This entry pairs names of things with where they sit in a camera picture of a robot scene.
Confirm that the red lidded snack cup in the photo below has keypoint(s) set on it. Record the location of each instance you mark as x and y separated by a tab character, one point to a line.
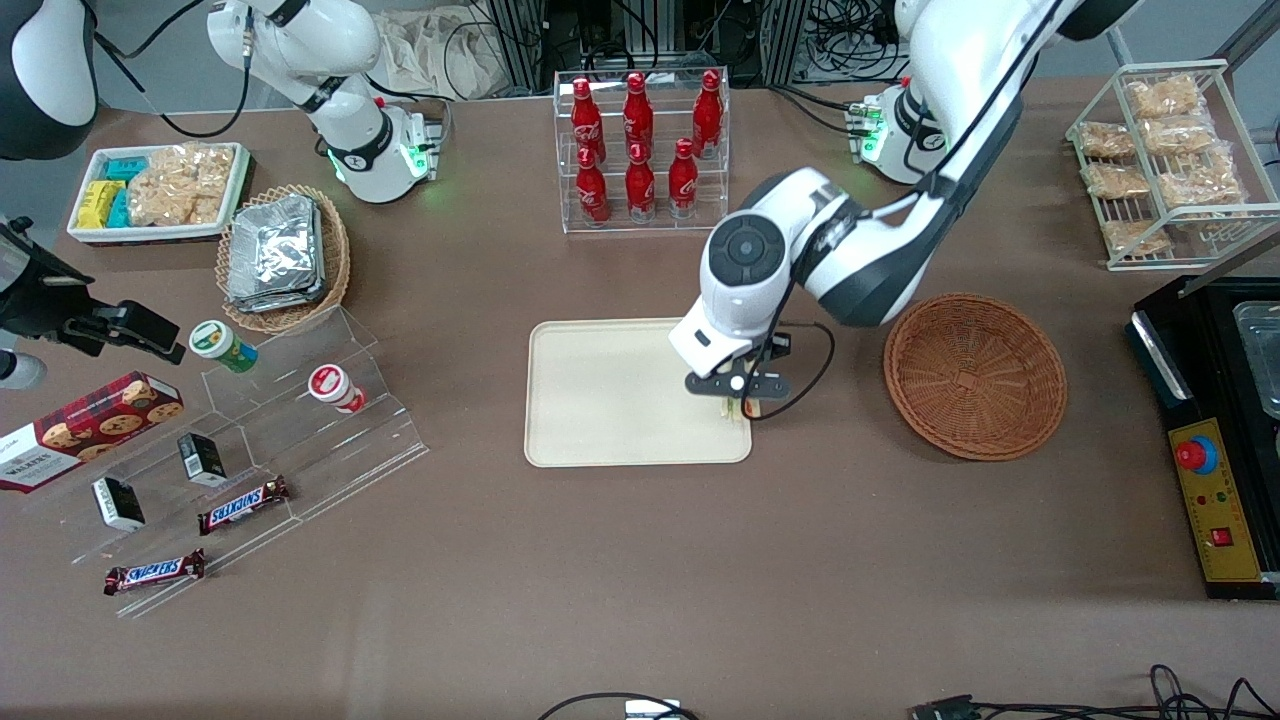
332	387

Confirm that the red cola bottle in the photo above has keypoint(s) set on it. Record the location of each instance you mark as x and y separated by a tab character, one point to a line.
683	182
708	112
592	190
641	185
584	120
638	115

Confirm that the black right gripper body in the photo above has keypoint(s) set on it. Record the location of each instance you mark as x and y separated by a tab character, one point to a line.
42	296

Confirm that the teal snack packet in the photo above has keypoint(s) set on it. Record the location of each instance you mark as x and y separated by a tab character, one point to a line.
125	168
120	210

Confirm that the silver foil packet stack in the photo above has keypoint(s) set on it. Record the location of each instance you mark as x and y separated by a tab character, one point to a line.
275	255

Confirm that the clear acrylic stepped stand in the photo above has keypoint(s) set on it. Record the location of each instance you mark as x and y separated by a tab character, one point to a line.
330	460

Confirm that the brown wicker basket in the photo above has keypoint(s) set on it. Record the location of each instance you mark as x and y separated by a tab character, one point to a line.
975	378

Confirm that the triangle sandwich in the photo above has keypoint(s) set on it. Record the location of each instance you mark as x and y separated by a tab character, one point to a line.
742	411

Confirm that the yellow control panel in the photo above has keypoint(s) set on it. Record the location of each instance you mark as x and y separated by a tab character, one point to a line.
1225	520

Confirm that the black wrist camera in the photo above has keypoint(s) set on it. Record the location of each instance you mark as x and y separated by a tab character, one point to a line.
775	346

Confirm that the red emergency stop button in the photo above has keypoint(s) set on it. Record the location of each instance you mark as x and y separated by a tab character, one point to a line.
1192	455

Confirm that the beige plastic tray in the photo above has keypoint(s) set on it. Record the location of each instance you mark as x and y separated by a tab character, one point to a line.
610	392

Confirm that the small black box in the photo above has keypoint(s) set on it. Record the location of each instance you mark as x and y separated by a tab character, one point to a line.
202	460
118	503

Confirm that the black machine housing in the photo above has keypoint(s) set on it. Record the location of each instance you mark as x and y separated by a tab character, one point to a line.
1160	340

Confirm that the yellow snack packet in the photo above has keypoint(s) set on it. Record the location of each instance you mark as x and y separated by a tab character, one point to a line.
97	205

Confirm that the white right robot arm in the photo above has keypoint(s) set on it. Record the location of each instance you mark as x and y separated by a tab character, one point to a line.
350	60

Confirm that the clear plastic container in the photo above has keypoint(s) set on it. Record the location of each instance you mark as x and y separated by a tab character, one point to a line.
1260	350

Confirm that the green lidded snack cup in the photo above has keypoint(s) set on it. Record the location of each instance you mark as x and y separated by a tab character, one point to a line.
220	345

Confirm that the white rectangular snack tray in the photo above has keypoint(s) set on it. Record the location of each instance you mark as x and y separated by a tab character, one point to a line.
90	235

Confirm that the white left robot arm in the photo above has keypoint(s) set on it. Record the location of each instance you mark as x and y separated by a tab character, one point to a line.
880	260

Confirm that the red tartan cookie box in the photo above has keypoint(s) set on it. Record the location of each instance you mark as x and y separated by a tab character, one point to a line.
90	430

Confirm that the light wicker basket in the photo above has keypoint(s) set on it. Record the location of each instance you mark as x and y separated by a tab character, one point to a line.
338	260

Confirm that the aluminium frame post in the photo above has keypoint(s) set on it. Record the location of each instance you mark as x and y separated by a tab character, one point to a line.
515	40
785	40

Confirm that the clear bag of fried snacks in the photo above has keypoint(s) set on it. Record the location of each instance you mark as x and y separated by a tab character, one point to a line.
1163	97
1180	135
1115	180
1200	185
1107	140
1135	237

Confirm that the brown snickers bar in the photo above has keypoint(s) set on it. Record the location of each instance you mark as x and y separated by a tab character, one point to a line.
155	572
243	505

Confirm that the clear acrylic bottle rack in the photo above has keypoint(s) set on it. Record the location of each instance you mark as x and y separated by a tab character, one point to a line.
648	228

